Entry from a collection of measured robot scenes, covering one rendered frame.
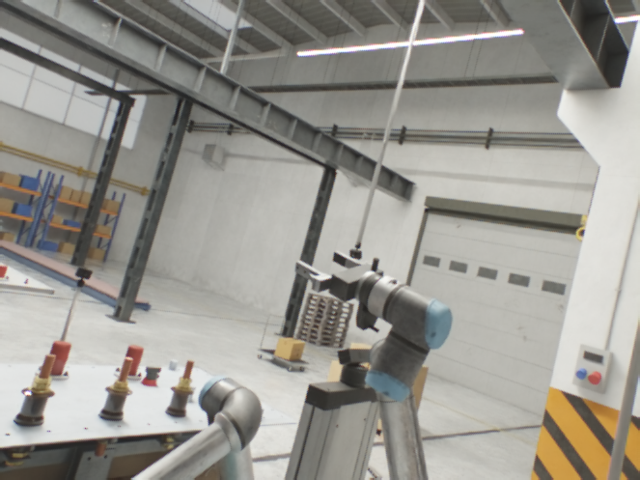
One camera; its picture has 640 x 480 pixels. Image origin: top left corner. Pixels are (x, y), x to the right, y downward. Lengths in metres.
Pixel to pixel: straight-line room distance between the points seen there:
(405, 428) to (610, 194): 5.31
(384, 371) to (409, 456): 0.25
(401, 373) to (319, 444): 0.33
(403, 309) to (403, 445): 0.32
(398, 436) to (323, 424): 0.18
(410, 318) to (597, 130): 5.81
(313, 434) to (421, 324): 0.40
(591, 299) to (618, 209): 0.96
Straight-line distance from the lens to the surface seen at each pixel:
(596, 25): 6.74
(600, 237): 6.30
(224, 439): 1.55
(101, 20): 10.80
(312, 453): 1.36
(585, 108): 6.95
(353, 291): 1.20
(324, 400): 1.33
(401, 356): 1.12
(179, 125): 11.99
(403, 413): 1.29
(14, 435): 1.96
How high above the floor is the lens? 2.05
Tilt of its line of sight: 4 degrees up
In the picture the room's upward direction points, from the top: 15 degrees clockwise
